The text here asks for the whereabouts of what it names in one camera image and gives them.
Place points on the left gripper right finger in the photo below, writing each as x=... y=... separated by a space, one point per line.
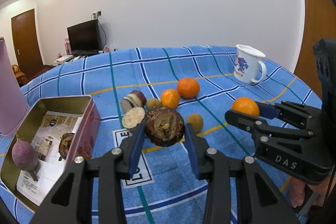
x=258 y=200

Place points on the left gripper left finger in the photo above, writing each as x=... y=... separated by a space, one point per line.
x=70 y=199

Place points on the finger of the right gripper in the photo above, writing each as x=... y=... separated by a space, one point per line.
x=297 y=115
x=256 y=125

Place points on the orange fruit front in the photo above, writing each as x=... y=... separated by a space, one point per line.
x=247 y=106

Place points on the orange fruit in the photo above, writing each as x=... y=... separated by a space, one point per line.
x=188 y=88
x=247 y=106
x=170 y=98

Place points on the brown longan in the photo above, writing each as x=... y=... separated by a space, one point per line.
x=196 y=121
x=153 y=103

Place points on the small dark dried fruit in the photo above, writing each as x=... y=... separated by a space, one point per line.
x=64 y=145

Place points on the dark brown mangosteen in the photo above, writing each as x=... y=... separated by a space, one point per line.
x=164 y=127

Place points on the cut sugarcane piece front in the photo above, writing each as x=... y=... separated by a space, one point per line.
x=133 y=117

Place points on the cut sugarcane piece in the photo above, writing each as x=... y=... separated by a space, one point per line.
x=133 y=117
x=134 y=99

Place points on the cut sugarcane piece back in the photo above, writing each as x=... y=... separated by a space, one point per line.
x=134 y=99

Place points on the person's right hand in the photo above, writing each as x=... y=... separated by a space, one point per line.
x=324 y=191

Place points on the white printed mug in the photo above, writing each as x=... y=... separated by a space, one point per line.
x=249 y=65

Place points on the pink metal tin box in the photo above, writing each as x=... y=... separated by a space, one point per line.
x=82 y=143

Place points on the orange fruit back right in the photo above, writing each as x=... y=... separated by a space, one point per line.
x=188 y=88

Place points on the orange fruit back left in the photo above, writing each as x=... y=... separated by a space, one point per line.
x=170 y=98

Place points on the paper leaflet in tin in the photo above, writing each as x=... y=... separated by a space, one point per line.
x=46 y=143

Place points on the pink cylindrical container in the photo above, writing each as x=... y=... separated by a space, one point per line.
x=14 y=106

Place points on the wooden door right side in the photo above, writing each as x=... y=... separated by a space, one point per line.
x=319 y=23

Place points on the orange leather armchair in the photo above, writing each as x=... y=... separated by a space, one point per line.
x=19 y=75

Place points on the white TV stand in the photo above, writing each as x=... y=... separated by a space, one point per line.
x=77 y=56

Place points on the brown wooden door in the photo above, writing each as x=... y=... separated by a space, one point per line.
x=25 y=43

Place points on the black television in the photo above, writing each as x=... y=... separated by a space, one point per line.
x=85 y=36

